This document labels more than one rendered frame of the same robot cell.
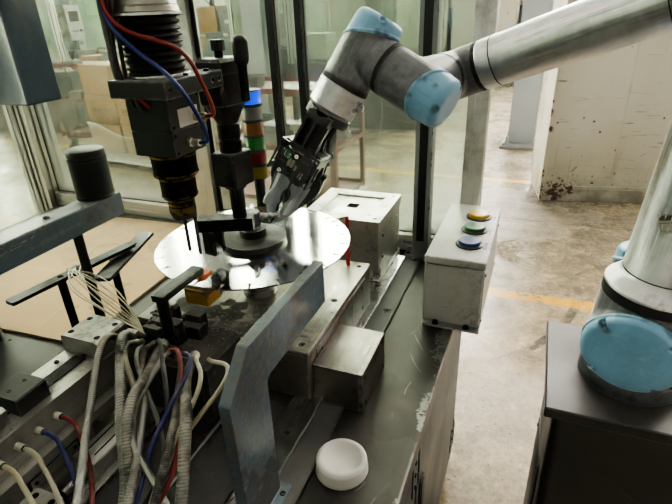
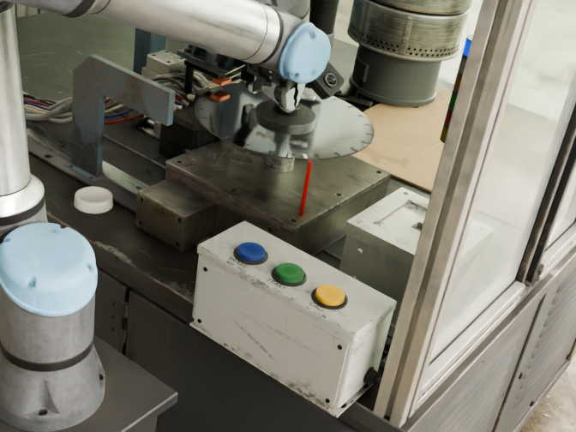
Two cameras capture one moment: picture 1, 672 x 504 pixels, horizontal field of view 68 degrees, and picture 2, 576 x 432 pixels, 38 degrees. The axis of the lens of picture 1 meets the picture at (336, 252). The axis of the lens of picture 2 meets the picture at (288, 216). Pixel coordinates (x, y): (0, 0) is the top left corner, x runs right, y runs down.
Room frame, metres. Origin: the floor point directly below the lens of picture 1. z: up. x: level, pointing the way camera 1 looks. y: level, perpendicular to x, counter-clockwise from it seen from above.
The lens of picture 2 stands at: (1.06, -1.24, 1.56)
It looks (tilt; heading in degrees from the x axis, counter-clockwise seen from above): 30 degrees down; 100
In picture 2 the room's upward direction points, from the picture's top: 10 degrees clockwise
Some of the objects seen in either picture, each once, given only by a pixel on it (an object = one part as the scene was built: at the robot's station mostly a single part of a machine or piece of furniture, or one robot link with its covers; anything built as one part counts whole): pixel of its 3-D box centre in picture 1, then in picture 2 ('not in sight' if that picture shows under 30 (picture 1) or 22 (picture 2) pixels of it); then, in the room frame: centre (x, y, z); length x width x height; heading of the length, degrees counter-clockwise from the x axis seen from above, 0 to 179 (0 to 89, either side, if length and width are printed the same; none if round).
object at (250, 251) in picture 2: (469, 244); (250, 255); (0.85, -0.25, 0.90); 0.04 x 0.04 x 0.02
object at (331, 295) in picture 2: (478, 217); (329, 298); (0.97, -0.30, 0.90); 0.04 x 0.04 x 0.02
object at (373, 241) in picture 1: (353, 234); (411, 264); (1.07, -0.04, 0.82); 0.18 x 0.18 x 0.15; 68
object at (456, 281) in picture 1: (463, 262); (287, 314); (0.92, -0.26, 0.82); 0.28 x 0.11 x 0.15; 158
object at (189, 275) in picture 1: (185, 299); (205, 83); (0.61, 0.21, 0.95); 0.10 x 0.03 x 0.07; 158
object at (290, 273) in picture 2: (474, 229); (289, 276); (0.91, -0.28, 0.90); 0.04 x 0.04 x 0.02
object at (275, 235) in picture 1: (253, 234); (285, 111); (0.79, 0.14, 0.96); 0.11 x 0.11 x 0.03
